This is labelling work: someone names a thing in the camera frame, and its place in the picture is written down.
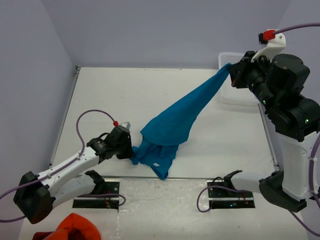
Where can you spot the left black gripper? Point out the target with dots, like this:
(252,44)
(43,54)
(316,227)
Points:
(129,152)

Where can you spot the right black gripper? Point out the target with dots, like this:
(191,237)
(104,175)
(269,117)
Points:
(239,69)

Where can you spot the blue t shirt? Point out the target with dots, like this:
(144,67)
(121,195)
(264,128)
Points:
(162,136)

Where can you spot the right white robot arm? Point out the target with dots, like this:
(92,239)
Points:
(277,85)

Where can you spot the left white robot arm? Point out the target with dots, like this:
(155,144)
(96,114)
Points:
(40,193)

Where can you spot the orange t shirt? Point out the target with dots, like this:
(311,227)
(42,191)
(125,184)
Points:
(76,227)

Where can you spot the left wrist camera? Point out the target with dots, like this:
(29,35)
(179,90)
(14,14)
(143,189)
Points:
(126,125)

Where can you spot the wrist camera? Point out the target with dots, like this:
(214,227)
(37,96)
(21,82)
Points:
(126,125)
(273,44)

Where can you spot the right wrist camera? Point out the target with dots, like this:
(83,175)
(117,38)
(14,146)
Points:
(273,44)

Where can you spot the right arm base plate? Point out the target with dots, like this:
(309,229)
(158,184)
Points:
(223,199)

